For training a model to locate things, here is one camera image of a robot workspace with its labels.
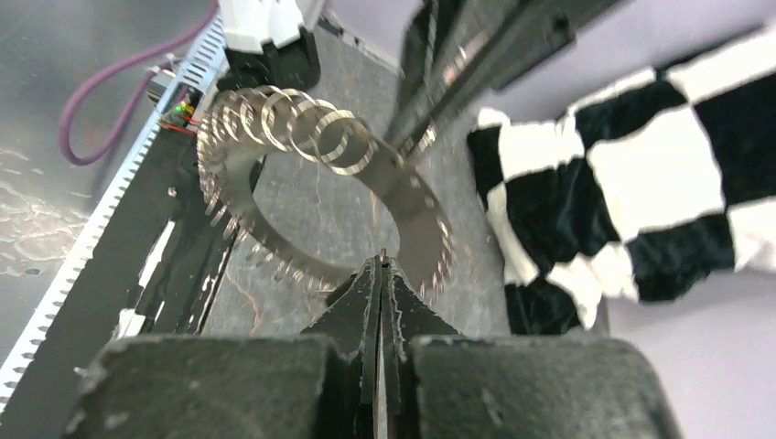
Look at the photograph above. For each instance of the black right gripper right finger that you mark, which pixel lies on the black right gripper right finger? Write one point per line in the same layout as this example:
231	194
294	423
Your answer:
441	384

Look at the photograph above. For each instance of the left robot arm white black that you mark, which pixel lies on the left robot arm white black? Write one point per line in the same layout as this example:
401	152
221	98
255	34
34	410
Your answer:
272	42

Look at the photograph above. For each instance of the white toothed cable duct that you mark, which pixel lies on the white toothed cable duct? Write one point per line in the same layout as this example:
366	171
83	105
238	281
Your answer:
196	70

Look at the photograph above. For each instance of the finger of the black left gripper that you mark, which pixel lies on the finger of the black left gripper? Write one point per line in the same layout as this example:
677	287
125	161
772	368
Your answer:
519	35
439	43

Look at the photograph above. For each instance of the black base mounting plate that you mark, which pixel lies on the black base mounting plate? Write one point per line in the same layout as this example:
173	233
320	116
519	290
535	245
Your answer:
156	269

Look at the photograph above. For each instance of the black white checkered pillow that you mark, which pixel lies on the black white checkered pillow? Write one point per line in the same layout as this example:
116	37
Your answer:
639	190

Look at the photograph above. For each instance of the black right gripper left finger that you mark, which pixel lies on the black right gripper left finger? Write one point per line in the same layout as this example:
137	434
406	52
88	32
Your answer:
319	383

